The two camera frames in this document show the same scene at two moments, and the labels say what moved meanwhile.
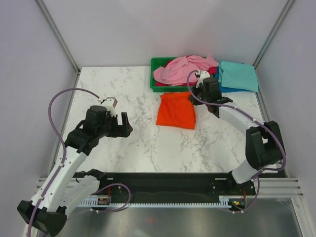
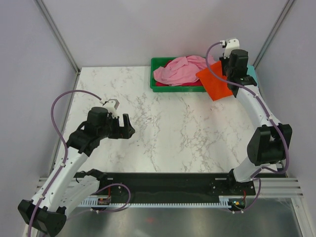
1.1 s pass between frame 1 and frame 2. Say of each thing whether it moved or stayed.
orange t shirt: moved
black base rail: stayed
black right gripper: moved
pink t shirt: stayed
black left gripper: stayed
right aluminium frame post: stayed
